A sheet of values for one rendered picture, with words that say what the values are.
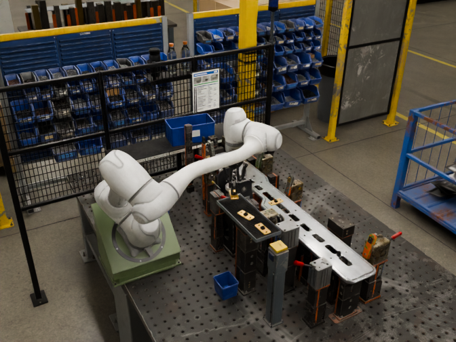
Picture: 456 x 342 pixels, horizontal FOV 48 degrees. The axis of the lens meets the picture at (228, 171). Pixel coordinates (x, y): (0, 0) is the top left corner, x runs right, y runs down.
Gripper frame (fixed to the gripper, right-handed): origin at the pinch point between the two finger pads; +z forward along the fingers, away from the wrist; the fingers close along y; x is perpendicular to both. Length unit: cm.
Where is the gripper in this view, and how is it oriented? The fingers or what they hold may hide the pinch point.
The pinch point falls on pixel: (233, 187)
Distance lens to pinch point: 249.2
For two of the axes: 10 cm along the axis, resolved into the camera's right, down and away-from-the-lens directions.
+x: -0.9, -5.0, 8.6
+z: -0.1, 8.7, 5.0
